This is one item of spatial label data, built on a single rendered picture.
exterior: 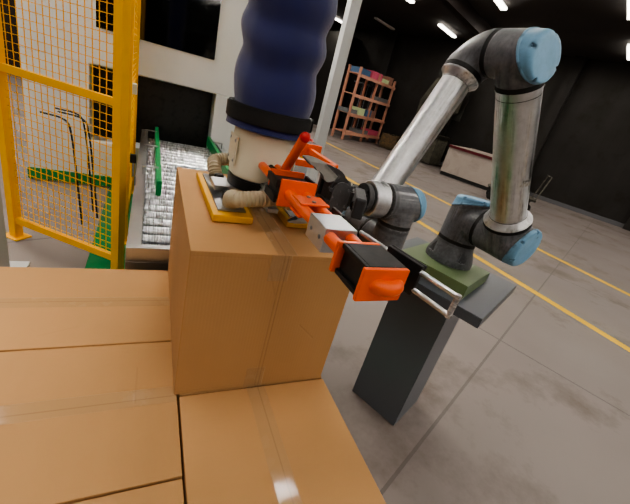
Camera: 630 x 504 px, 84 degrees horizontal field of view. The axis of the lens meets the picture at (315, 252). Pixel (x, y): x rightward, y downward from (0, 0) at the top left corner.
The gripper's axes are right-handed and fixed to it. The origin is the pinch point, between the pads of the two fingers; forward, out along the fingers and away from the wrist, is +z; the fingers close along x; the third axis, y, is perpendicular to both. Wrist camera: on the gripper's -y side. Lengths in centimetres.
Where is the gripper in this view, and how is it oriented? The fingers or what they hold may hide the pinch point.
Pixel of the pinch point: (295, 190)
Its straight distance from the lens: 77.3
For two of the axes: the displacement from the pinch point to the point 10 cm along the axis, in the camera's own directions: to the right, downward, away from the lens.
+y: -3.8, -4.7, 7.9
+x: 2.5, -8.8, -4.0
